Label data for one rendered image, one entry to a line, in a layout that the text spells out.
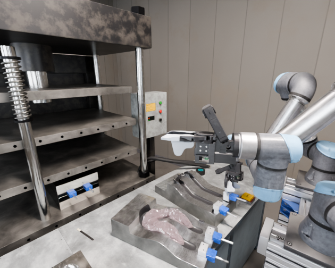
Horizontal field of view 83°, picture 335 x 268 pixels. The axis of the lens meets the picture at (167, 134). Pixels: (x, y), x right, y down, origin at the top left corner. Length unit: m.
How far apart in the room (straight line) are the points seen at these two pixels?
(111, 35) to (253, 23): 1.97
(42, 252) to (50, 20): 1.12
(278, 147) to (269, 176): 0.08
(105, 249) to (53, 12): 1.18
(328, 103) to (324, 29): 2.08
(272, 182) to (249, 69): 2.33
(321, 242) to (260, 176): 0.39
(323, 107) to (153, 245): 0.86
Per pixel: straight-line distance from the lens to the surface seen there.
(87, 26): 1.27
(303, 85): 1.12
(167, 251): 1.01
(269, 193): 0.61
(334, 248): 0.93
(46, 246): 1.27
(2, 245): 1.42
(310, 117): 0.71
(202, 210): 1.20
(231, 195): 1.25
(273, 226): 1.05
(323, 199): 0.85
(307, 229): 0.93
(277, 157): 0.57
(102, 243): 1.17
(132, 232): 1.09
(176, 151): 0.53
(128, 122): 1.52
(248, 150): 0.54
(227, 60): 2.92
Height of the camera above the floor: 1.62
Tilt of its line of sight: 17 degrees down
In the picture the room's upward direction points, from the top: straight up
